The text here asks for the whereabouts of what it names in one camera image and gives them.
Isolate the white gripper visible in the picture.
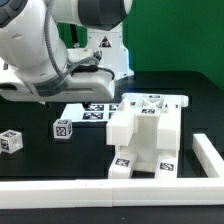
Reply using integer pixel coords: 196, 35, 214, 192
0, 70, 115, 102

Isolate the white chair backrest part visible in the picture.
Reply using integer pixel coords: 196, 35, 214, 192
106, 93, 189, 151

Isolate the white tagged cube front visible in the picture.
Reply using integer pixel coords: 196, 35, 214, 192
53, 119, 72, 139

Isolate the white tagged cube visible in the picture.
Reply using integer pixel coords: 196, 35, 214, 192
0, 130, 23, 154
53, 119, 72, 139

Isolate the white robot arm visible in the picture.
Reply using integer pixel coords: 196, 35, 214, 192
0, 0, 133, 102

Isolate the flat white tagged plate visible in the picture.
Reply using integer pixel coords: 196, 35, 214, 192
61, 103, 118, 122

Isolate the white tagged cube left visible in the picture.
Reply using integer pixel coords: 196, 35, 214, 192
0, 130, 23, 154

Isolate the white L-shaped fence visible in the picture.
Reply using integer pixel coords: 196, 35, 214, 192
0, 134, 224, 209

